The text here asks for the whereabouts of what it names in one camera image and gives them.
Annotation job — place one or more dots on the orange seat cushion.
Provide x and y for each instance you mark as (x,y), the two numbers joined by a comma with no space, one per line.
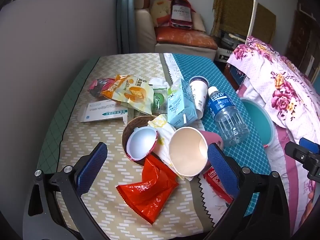
(185,38)

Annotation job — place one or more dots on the red grey snack bag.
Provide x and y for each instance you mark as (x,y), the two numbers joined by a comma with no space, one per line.
(97,86)

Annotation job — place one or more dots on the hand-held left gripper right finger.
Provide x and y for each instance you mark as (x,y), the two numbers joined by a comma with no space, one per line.
(222,170)

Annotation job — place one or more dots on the large pink paper cup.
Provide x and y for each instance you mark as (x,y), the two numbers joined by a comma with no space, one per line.
(186,150)

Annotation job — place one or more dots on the yellow plush toy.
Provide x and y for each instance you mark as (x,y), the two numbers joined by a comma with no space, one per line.
(160,10)

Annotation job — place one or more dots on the floral pink blanket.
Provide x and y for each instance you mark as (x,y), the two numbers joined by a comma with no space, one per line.
(287,85)

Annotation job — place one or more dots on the red shopping bag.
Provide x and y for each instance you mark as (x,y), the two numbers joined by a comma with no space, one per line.
(181,12)

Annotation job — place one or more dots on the yellow white paper wrapper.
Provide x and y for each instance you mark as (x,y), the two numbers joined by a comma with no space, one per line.
(162,130)

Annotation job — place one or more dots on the dark stereo device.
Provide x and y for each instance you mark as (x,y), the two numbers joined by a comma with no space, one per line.
(230,38)

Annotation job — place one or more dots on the brown round bowl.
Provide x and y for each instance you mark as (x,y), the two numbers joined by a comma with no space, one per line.
(136,123)

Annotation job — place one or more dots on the green quilted mattress pad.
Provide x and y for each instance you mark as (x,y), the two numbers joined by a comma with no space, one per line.
(65,105)

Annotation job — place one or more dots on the white medicine box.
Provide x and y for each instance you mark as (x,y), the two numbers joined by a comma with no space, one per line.
(105,110)

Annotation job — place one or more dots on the mustard woven cloth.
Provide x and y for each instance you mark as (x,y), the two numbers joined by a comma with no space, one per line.
(230,10)

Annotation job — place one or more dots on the red foil wrapper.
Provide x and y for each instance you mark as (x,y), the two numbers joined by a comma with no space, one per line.
(150,190)

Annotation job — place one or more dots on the grey-blue curtain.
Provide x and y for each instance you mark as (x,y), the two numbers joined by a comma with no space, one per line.
(126,17)

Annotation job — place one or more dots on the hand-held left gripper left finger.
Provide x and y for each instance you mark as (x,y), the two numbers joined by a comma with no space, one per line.
(93,165)

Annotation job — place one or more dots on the cream pillow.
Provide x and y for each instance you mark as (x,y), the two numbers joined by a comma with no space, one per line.
(198,22)

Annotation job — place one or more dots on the dark wooden cabinet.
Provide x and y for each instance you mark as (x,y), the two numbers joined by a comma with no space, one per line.
(302,42)

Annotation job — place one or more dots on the clear plastic bottle blue label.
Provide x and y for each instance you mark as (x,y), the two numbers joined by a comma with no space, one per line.
(227,120)

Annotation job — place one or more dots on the white paper cup dark rim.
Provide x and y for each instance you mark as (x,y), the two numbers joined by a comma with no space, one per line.
(198,92)

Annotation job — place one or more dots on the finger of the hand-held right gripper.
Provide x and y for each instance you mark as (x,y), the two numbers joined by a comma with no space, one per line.
(310,145)
(300,157)

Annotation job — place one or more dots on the orange snack bag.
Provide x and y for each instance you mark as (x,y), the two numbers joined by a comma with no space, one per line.
(130,92)

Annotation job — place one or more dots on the teal round bin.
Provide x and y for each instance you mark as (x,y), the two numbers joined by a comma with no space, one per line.
(255,120)

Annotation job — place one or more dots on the green snack packet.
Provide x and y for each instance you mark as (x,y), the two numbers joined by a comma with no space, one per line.
(160,100)

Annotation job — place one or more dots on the red snack packet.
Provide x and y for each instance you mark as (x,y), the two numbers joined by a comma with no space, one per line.
(215,182)

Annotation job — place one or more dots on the light blue milk carton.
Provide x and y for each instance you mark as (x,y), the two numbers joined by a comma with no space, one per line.
(180,105)

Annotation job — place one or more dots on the cream sofa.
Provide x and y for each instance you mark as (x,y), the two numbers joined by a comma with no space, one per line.
(145,30)

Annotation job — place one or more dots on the white pole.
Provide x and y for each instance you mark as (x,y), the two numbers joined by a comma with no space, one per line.
(253,17)

